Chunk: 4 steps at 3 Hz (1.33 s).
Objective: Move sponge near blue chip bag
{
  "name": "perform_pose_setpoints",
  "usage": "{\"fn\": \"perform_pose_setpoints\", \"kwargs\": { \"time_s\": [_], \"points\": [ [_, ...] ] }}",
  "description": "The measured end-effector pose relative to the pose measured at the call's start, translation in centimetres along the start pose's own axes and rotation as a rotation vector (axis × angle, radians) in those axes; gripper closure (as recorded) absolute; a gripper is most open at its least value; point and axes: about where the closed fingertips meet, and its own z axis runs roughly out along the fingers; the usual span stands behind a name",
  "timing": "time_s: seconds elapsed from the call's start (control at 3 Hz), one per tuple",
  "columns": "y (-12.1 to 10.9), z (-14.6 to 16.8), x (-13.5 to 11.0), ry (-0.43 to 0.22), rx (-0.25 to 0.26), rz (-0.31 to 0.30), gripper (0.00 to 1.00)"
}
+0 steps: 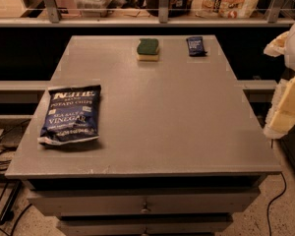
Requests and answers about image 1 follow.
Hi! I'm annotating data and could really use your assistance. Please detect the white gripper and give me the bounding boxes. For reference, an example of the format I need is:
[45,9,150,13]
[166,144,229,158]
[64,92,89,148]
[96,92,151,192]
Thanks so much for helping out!
[264,23,295,139]

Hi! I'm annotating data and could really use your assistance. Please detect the grey table drawer with knob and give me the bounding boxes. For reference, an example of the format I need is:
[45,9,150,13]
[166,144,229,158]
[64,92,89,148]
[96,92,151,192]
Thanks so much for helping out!
[28,188,260,216]

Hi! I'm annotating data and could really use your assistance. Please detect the colourful food package bag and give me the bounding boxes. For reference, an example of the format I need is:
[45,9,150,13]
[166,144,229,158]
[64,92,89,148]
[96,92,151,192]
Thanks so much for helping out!
[196,0,259,19]

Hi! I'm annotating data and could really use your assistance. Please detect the grey metal shelf rail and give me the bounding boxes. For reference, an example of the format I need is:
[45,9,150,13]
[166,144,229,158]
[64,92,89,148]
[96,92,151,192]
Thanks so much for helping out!
[0,0,295,28]

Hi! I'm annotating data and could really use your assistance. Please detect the dark flat device on floor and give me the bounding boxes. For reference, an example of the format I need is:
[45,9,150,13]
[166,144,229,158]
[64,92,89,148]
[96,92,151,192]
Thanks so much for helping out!
[0,126,26,149]

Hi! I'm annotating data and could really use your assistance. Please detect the lower grey drawer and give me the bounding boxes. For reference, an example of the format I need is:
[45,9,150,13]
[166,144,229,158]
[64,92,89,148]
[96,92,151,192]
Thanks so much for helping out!
[57,217,232,236]

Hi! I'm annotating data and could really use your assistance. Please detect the blue kettle chip bag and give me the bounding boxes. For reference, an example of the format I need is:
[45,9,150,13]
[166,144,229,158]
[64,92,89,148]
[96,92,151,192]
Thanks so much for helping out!
[37,85,101,146]

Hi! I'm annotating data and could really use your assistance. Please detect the small dark blue snack packet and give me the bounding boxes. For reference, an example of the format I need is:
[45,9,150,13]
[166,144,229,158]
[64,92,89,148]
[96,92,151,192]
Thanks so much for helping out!
[186,36,207,57]

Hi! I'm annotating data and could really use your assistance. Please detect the clear plastic container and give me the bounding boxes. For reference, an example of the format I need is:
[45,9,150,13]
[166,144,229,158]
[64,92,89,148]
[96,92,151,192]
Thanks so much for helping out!
[74,0,112,18]

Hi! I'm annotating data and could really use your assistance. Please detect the black cables on left floor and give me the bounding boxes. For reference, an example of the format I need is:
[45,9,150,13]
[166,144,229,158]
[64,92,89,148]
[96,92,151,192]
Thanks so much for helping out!
[0,119,33,236]

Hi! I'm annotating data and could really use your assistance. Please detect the green and yellow sponge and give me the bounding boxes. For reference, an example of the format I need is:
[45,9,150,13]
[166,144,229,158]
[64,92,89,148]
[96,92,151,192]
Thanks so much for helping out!
[137,38,159,61]

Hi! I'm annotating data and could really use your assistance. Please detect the black cable on right floor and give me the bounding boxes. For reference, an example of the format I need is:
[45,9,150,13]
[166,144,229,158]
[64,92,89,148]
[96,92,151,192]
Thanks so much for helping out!
[265,172,288,236]

